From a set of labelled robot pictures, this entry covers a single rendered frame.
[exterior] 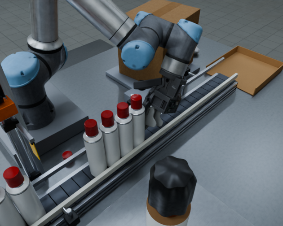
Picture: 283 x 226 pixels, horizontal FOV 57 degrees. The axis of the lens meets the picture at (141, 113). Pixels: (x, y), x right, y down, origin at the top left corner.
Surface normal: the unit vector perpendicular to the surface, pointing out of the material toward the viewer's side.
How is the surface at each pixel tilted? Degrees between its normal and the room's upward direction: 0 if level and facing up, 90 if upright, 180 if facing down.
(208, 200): 0
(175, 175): 0
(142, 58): 90
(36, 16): 89
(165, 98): 60
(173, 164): 0
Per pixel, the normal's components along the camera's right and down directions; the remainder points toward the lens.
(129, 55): -0.27, 0.64
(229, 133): 0.00, -0.74
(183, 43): -0.13, 0.29
